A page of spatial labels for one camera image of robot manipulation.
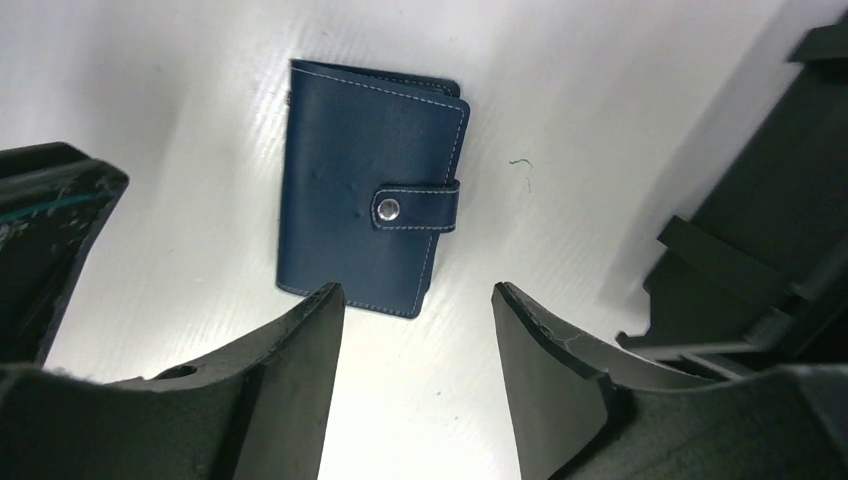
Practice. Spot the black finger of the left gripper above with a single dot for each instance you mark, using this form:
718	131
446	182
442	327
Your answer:
55	200

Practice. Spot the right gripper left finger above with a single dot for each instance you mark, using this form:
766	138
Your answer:
256	408

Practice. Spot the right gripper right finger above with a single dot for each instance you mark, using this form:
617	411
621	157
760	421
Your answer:
584	409

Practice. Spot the black card tray stand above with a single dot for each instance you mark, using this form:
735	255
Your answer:
757	277

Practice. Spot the blue leather card holder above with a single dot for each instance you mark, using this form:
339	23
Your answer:
369	183

